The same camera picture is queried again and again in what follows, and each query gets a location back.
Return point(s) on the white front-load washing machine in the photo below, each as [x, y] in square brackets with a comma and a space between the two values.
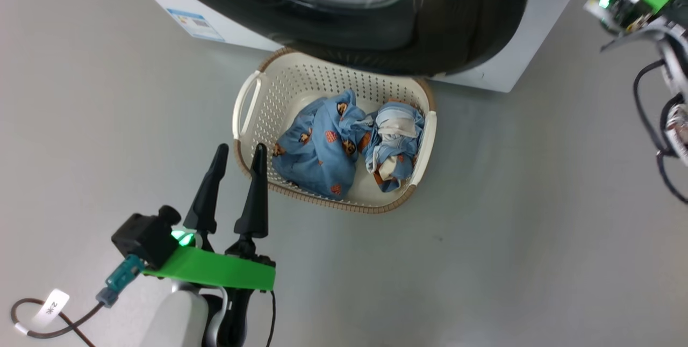
[510, 41]

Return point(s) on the teal left camera connector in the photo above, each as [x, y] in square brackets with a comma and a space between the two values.
[121, 280]

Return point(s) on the black round glass washer door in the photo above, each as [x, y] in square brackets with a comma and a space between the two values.
[457, 19]

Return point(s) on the small blue and white garment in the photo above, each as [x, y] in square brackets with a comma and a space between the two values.
[395, 143]

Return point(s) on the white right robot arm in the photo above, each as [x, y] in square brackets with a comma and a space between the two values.
[674, 67]

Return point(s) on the cream perforated laundry basket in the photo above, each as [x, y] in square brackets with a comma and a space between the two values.
[279, 100]

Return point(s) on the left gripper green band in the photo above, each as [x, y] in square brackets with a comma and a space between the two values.
[226, 272]

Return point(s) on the blue energy label sticker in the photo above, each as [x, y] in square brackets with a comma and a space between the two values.
[196, 24]

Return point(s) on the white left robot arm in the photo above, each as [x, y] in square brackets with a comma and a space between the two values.
[177, 315]

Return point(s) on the large blue cartoon-print garment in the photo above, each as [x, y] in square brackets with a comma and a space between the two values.
[317, 159]

